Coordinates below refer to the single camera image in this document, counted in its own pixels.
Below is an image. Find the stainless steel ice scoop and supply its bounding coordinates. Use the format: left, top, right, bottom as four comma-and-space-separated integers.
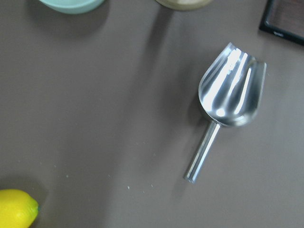
185, 43, 267, 184

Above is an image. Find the wooden glass rack stand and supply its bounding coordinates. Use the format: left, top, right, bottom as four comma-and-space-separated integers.
156, 0, 212, 11

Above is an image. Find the mint green bowl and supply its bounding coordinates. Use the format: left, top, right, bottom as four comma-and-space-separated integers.
40, 0, 104, 14

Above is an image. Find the black framed tray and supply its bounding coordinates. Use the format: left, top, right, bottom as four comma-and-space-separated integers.
259, 0, 304, 45

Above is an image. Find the yellow lemon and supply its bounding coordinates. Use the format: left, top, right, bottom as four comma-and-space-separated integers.
0, 189, 39, 228

